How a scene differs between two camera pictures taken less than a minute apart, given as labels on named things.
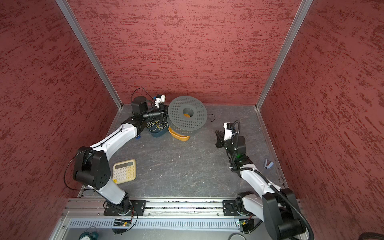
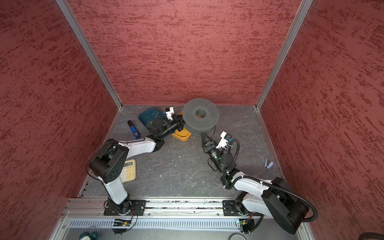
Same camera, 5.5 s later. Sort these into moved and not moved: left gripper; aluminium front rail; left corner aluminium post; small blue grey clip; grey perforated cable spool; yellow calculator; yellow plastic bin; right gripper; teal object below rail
Moved: right gripper; left gripper; grey perforated cable spool
Not moved: small blue grey clip; aluminium front rail; yellow calculator; teal object below rail; yellow plastic bin; left corner aluminium post
